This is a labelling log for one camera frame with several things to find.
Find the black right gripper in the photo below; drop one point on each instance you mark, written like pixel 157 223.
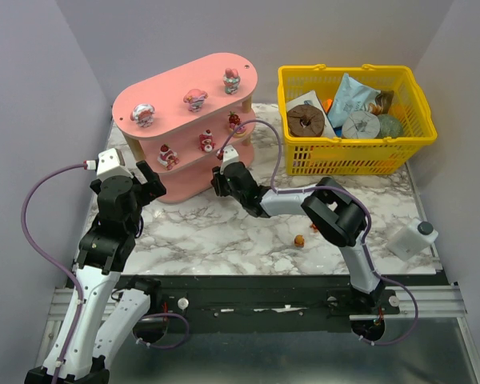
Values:
pixel 221 183

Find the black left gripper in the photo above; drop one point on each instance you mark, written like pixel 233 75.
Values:
pixel 151 186

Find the red white bow toy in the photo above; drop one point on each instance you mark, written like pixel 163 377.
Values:
pixel 167 157

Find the pink strawberry bear toy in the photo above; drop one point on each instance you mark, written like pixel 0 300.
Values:
pixel 206 142

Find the strawberry donut toy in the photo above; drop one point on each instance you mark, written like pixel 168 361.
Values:
pixel 232 125

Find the pink white hooded toy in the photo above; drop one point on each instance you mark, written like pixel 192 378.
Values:
pixel 143 115

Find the pink wide-eared toy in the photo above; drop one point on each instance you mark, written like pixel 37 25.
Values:
pixel 195 99

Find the pink flower-ring bunny toy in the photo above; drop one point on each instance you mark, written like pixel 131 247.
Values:
pixel 231 80

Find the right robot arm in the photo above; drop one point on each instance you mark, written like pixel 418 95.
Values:
pixel 340 218

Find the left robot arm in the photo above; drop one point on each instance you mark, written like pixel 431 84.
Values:
pixel 87 342

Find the pink three-tier shelf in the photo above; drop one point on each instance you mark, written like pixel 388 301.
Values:
pixel 179 128

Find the yellow plastic basket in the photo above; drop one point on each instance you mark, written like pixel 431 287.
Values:
pixel 307 156

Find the orange bear toy middle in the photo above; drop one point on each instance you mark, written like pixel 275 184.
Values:
pixel 299 241

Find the brown round cake pack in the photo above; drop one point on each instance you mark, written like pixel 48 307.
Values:
pixel 305 121

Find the white flat packet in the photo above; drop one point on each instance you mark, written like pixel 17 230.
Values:
pixel 310 98

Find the grey round cake pack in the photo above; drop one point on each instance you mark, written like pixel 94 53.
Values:
pixel 361 125

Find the light blue snack bag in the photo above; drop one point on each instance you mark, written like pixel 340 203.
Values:
pixel 351 96

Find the green round cake pack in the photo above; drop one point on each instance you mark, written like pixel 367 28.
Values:
pixel 390 127

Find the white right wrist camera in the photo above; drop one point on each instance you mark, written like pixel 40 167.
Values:
pixel 228 155

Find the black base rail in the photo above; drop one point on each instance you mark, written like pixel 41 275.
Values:
pixel 152 306

